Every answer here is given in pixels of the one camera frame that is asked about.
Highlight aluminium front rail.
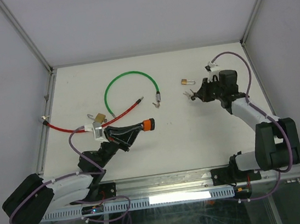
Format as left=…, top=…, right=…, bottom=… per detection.
left=99, top=164, right=300, bottom=199

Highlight silver keys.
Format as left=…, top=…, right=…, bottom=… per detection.
left=183, top=90, right=194, bottom=99
left=153, top=102, right=160, bottom=109

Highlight brass long-shackle padlock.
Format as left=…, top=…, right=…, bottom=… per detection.
left=181, top=79, right=195, bottom=85

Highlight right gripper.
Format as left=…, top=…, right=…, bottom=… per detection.
left=193, top=75, right=226, bottom=104

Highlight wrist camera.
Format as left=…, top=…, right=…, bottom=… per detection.
left=205, top=62, right=221, bottom=82
left=84, top=122, right=108, bottom=142

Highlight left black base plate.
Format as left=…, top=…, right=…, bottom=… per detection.
left=70, top=182, right=116, bottom=205

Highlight orange black padlock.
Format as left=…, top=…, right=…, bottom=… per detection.
left=143, top=118, right=155, bottom=131

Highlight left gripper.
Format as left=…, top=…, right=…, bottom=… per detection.
left=94, top=122, right=146, bottom=169

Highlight brass padlock near red cable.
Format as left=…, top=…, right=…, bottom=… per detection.
left=87, top=113, right=107, bottom=124

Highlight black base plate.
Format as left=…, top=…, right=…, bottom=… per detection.
left=210, top=167, right=262, bottom=186
left=70, top=182, right=116, bottom=205

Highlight green cable lock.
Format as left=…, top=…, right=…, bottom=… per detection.
left=103, top=71, right=162, bottom=117

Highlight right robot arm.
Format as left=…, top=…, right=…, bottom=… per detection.
left=191, top=70, right=300, bottom=182

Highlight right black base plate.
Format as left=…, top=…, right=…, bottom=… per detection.
left=210, top=167, right=262, bottom=186

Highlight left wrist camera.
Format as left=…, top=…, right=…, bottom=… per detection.
left=84, top=122, right=108, bottom=142

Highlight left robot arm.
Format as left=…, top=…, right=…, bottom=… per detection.
left=2, top=118, right=155, bottom=224

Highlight white slotted cable duct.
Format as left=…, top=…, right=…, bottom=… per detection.
left=42, top=186, right=235, bottom=222

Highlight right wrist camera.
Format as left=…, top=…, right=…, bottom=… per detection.
left=205, top=62, right=221, bottom=82

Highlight red cable lock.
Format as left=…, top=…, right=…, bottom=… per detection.
left=42, top=96, right=144, bottom=134

